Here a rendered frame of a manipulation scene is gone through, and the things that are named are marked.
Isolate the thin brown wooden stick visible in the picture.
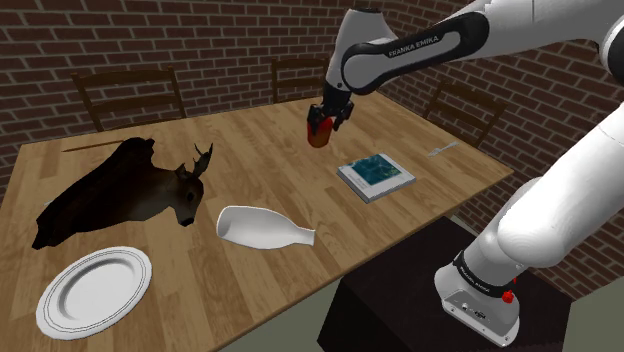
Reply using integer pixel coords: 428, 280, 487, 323
61, 140, 126, 153

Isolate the dark robot stand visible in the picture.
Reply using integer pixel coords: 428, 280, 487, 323
316, 216, 574, 352

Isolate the wooden dining table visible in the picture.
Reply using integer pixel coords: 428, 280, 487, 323
0, 90, 515, 352

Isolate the white round plate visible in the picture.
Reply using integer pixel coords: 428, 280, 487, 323
35, 245, 153, 341

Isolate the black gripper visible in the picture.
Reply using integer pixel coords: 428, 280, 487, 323
306, 81, 356, 136

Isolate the dark wooden chair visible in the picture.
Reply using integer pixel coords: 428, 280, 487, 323
270, 56, 331, 105
70, 65, 188, 133
421, 77, 509, 149

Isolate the silver fork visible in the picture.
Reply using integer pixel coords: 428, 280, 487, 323
427, 141, 460, 158

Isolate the white bottle vase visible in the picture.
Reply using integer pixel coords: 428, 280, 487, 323
215, 205, 317, 251

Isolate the white book with teal cover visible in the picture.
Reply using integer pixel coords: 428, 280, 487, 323
336, 153, 418, 204

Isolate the brown deer head figure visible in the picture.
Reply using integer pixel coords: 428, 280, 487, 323
30, 137, 215, 251

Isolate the red orange round fruit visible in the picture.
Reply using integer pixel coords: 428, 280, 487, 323
306, 116, 336, 149

